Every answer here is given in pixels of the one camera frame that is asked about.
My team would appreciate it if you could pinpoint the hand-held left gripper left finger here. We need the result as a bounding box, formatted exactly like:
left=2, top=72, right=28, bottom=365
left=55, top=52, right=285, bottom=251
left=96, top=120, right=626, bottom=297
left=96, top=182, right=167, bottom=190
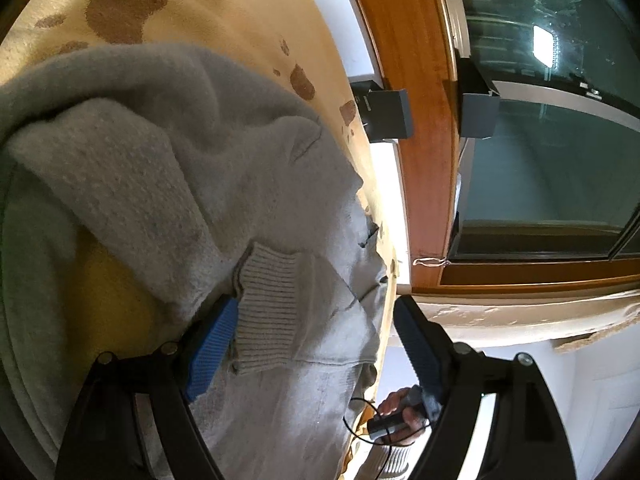
left=54, top=295, right=241, bottom=480

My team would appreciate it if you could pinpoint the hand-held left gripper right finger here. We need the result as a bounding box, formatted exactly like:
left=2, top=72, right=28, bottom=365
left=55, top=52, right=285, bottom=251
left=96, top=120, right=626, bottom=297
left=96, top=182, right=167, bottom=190
left=392, top=295, right=578, bottom=480

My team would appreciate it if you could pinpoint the grey sweater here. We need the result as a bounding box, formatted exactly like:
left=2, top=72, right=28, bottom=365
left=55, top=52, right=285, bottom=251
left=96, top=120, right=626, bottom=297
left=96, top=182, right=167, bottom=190
left=0, top=42, right=396, bottom=480

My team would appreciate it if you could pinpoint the person's right forearm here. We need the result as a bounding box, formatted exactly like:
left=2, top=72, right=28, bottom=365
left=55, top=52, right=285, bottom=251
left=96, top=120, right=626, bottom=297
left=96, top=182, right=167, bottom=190
left=357, top=442, right=431, bottom=480

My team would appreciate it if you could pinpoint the person's right hand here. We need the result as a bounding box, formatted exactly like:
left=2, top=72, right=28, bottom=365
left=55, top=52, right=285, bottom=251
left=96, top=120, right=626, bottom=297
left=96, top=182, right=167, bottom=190
left=377, top=385, right=433, bottom=446

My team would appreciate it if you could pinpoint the cream curtain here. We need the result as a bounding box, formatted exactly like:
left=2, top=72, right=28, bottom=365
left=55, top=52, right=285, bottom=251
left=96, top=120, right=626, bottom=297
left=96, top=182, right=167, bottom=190
left=387, top=287, right=640, bottom=353

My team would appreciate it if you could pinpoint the dark grey cloth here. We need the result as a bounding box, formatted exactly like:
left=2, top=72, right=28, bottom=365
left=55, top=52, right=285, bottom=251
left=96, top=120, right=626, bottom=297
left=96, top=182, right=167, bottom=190
left=0, top=155, right=166, bottom=480

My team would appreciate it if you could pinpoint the window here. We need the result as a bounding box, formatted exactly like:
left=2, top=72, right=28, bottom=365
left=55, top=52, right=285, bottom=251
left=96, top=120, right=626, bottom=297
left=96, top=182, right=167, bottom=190
left=435, top=0, right=640, bottom=261

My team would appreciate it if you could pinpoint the black box with grey lid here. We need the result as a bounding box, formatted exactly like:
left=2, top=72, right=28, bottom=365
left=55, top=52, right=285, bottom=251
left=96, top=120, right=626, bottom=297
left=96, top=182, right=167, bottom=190
left=350, top=79, right=415, bottom=143

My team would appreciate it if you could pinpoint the dark grey box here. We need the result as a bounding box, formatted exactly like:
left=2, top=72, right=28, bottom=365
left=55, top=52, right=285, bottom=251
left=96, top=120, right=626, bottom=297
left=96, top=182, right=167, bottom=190
left=460, top=92, right=501, bottom=139

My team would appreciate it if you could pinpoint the small black open box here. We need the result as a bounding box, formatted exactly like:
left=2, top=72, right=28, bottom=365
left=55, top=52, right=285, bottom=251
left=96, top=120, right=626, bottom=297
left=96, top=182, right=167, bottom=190
left=457, top=57, right=493, bottom=96

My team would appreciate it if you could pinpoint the yellow paw-print blanket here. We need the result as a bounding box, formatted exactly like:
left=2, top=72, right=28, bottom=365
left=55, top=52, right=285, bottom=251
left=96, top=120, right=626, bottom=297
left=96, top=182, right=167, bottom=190
left=0, top=0, right=401, bottom=480

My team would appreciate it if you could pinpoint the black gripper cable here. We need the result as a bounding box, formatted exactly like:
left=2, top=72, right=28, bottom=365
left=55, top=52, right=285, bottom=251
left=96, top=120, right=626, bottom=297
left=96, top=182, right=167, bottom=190
left=342, top=397, right=431, bottom=480

